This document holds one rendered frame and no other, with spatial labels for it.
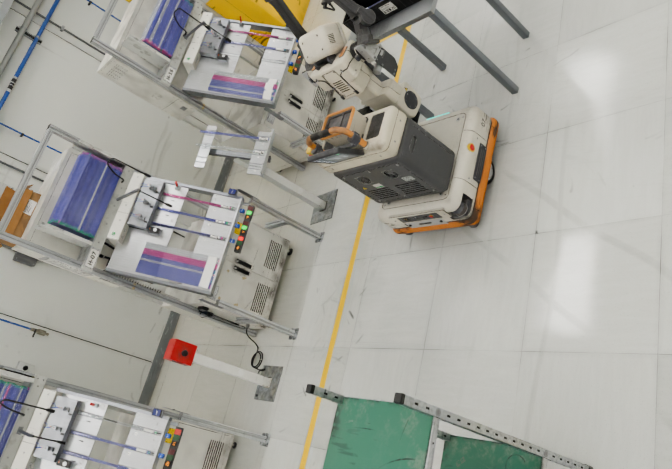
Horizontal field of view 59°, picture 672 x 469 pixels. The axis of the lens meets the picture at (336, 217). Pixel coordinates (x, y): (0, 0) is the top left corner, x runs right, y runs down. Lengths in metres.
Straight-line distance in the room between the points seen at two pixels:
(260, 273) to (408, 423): 2.67
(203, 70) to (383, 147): 2.15
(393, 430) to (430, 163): 1.56
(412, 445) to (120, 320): 4.13
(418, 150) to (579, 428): 1.46
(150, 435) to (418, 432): 2.19
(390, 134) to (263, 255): 1.85
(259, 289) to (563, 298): 2.30
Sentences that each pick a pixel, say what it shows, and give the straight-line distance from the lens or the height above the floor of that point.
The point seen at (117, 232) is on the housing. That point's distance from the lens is 4.11.
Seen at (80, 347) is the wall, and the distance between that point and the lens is 5.62.
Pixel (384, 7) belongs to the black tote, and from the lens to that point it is 3.54.
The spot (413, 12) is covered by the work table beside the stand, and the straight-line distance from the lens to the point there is 3.42.
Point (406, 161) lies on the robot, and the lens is 3.01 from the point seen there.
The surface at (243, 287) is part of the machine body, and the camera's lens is 4.36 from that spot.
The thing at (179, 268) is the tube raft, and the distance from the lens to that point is 3.97.
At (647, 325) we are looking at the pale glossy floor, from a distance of 2.72.
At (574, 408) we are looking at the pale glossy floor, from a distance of 2.76.
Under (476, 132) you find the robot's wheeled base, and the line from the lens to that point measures 3.41.
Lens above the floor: 2.38
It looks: 33 degrees down
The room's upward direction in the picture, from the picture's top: 60 degrees counter-clockwise
